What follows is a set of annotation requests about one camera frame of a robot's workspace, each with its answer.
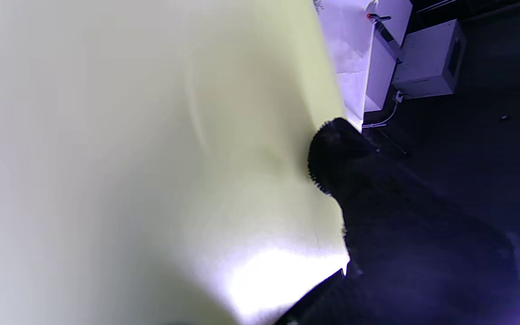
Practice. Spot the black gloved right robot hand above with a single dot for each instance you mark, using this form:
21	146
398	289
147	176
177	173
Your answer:
400	253

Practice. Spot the yellow-green translucent file folder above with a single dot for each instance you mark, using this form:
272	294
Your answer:
151	158

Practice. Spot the white equipment box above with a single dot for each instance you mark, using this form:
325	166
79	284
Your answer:
427	58

